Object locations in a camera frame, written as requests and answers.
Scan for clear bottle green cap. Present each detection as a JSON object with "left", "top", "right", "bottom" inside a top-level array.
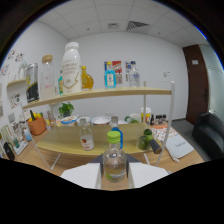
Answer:
[{"left": 102, "top": 130, "right": 128, "bottom": 183}]

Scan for dark muddler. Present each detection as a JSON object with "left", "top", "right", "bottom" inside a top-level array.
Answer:
[{"left": 148, "top": 138, "right": 163, "bottom": 155}]

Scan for jar of green limes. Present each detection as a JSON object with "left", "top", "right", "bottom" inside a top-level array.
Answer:
[{"left": 137, "top": 128, "right": 155, "bottom": 151}]

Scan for clear bottle red label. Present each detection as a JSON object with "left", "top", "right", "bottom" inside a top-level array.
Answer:
[{"left": 78, "top": 118, "right": 95, "bottom": 152}]

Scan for white-framed wooden two-tier shelf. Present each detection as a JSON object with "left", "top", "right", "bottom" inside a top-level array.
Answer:
[{"left": 20, "top": 79, "right": 176, "bottom": 169}]

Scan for white booklet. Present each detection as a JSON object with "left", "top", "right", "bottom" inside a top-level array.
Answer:
[{"left": 165, "top": 134, "right": 195, "bottom": 160}]

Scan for orange patterned cloth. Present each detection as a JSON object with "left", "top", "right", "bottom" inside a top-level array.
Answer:
[{"left": 153, "top": 124, "right": 179, "bottom": 143}]

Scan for blue liquid bottle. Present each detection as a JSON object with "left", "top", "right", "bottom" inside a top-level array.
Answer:
[{"left": 110, "top": 115, "right": 124, "bottom": 149}]

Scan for white green mug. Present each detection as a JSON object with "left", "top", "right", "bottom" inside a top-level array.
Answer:
[{"left": 124, "top": 112, "right": 142, "bottom": 124}]

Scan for yellow white jar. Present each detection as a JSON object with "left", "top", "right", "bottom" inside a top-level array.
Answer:
[{"left": 140, "top": 106, "right": 152, "bottom": 125}]

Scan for wide white bowl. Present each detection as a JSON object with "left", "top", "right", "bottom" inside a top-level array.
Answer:
[{"left": 90, "top": 115, "right": 112, "bottom": 126}]

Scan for orange basket with fruit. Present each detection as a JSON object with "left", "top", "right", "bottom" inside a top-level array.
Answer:
[{"left": 27, "top": 109, "right": 48, "bottom": 136}]

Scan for potted green plant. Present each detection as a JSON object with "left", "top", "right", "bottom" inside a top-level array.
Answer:
[{"left": 58, "top": 101, "right": 75, "bottom": 118}]

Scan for white tray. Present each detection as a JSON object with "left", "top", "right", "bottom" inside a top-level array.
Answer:
[{"left": 12, "top": 139, "right": 29, "bottom": 156}]

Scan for black armchair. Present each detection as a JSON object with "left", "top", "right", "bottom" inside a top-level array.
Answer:
[{"left": 192, "top": 111, "right": 224, "bottom": 161}]

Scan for black kettle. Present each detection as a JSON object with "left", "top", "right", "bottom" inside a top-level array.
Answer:
[{"left": 2, "top": 141, "right": 16, "bottom": 162}]

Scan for small teal bottle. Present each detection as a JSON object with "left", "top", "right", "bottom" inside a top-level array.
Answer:
[{"left": 57, "top": 74, "right": 64, "bottom": 96}]

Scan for amber liquid bottle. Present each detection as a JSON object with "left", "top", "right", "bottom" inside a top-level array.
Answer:
[{"left": 80, "top": 65, "right": 95, "bottom": 91}]

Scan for clear bottle blue cap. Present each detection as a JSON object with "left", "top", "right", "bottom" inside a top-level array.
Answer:
[{"left": 128, "top": 60, "right": 141, "bottom": 88}]

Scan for light blue gin bottle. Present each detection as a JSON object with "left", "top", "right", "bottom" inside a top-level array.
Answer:
[{"left": 104, "top": 61, "right": 117, "bottom": 89}]

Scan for glass jar cork lid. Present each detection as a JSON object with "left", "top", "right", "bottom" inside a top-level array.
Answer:
[{"left": 40, "top": 54, "right": 56, "bottom": 100}]

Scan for large white bottle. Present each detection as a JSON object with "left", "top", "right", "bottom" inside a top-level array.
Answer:
[{"left": 61, "top": 41, "right": 83, "bottom": 95}]

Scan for brown door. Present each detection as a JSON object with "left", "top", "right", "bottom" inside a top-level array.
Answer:
[{"left": 182, "top": 44, "right": 210, "bottom": 126}]

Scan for tall black yellow can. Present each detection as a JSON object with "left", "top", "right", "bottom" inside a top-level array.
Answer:
[{"left": 25, "top": 62, "right": 40, "bottom": 104}]

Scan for ceiling air vent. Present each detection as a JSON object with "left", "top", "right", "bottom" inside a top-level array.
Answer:
[{"left": 126, "top": 20, "right": 150, "bottom": 34}]

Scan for white wall poster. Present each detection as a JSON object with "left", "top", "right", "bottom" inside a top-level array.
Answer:
[{"left": 125, "top": 60, "right": 132, "bottom": 83}]

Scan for blue wall poster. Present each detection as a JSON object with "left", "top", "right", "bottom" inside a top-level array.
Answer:
[{"left": 103, "top": 60, "right": 108, "bottom": 81}]

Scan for wooden wall shelf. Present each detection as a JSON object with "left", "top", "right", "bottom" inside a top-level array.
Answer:
[{"left": 6, "top": 78, "right": 27, "bottom": 89}]

